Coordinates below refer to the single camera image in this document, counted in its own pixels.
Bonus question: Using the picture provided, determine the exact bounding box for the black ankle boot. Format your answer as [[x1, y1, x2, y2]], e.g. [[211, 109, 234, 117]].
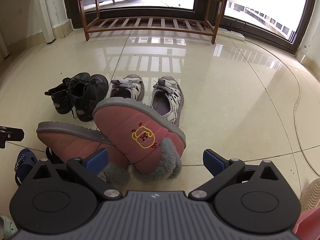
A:
[[45, 72, 90, 115], [69, 74, 109, 122]]

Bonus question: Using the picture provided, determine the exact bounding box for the black cable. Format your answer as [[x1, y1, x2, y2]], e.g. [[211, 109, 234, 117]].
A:
[[226, 19, 247, 32]]

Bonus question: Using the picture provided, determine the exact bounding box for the white power strip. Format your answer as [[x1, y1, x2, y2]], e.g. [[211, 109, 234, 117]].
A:
[[217, 29, 245, 42]]

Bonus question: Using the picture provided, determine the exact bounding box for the wooden shoe rack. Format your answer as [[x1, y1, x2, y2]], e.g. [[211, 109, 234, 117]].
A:
[[75, 0, 232, 44]]

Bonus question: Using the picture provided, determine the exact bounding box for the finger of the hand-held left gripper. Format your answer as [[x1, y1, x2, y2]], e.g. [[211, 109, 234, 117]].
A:
[[0, 126, 25, 148]]

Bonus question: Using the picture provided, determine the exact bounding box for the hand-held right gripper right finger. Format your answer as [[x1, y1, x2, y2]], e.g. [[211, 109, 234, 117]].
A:
[[189, 149, 287, 201]]

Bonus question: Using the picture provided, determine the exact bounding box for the grey mesh sneaker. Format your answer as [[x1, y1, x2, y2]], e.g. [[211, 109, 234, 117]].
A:
[[151, 76, 185, 127], [110, 74, 145, 103]]

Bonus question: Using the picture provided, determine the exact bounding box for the mint green clog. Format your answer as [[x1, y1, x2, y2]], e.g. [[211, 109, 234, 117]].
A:
[[0, 215, 18, 240]]

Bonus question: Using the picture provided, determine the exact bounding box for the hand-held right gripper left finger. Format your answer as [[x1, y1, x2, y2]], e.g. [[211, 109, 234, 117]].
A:
[[25, 148, 123, 201]]

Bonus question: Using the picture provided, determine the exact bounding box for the white vertical post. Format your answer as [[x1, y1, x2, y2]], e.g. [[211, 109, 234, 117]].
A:
[[35, 0, 56, 44]]

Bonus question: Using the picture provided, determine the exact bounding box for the pink rain boot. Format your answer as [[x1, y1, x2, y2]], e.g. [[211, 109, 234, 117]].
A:
[[292, 180, 320, 240]]

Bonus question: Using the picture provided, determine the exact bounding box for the pink fur-lined slipper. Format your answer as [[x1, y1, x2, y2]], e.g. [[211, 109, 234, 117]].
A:
[[92, 98, 187, 182], [36, 121, 130, 187]]

